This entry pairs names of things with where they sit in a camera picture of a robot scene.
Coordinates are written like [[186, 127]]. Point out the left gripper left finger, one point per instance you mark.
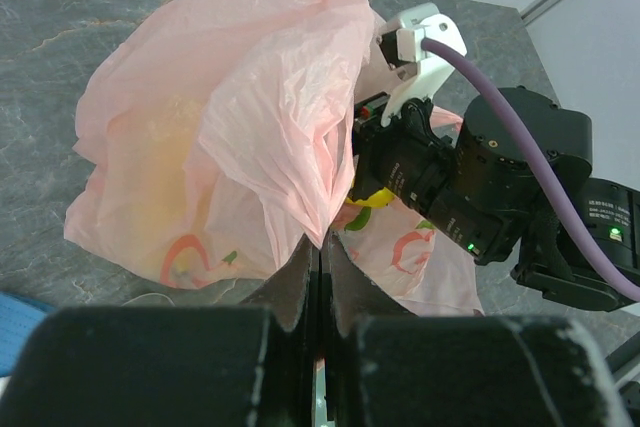
[[250, 364]]

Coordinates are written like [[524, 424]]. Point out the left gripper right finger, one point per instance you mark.
[[386, 366]]

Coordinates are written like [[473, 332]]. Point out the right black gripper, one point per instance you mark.
[[412, 157]]

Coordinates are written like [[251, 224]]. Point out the yellow banana bunch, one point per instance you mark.
[[372, 199]]

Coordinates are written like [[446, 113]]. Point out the pink plastic bag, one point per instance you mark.
[[219, 132]]

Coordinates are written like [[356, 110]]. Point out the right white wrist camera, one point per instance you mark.
[[421, 73]]

